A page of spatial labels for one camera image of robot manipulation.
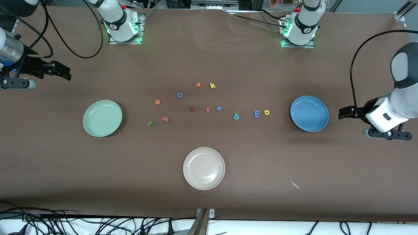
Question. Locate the aluminium corner bracket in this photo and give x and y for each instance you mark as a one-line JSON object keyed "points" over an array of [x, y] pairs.
{"points": [[400, 17]]}

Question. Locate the colourful small clutter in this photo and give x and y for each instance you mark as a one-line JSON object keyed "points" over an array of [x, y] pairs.
{"points": [[281, 2]]}

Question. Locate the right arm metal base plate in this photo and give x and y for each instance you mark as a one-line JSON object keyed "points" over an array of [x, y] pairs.
{"points": [[124, 42]]}

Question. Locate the blue foam letter E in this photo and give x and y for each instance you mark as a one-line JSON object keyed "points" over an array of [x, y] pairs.
{"points": [[255, 113]]}

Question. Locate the black equipment box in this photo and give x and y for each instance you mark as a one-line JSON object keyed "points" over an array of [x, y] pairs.
{"points": [[178, 4]]}

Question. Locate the grey metal edge bracket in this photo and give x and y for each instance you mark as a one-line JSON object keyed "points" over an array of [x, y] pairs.
{"points": [[210, 212]]}

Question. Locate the beige plate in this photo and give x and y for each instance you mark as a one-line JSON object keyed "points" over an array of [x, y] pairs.
{"points": [[203, 168]]}

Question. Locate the aluminium extrusion rail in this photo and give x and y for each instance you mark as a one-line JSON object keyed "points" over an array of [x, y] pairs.
{"points": [[214, 4]]}

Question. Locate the blue plate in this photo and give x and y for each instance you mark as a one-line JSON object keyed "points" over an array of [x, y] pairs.
{"points": [[309, 113]]}

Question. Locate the black power plug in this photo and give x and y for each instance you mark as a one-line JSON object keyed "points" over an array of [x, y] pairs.
{"points": [[170, 227]]}

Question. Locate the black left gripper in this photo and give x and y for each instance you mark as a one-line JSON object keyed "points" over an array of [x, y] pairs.
{"points": [[363, 109]]}

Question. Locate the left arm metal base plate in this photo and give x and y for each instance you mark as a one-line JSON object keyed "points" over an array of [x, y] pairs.
{"points": [[310, 46]]}

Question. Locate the small white tape scrap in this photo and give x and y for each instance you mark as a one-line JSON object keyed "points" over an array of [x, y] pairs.
{"points": [[295, 184]]}

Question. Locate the pink foam letter w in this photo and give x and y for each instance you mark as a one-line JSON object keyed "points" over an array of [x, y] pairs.
{"points": [[165, 119]]}

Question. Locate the dark diagonal metal bar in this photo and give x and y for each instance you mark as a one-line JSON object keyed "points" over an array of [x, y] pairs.
{"points": [[199, 225]]}

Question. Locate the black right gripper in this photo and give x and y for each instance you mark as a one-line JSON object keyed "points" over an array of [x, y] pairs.
{"points": [[32, 65]]}

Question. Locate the light green plate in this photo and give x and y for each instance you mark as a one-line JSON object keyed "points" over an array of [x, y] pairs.
{"points": [[102, 118]]}

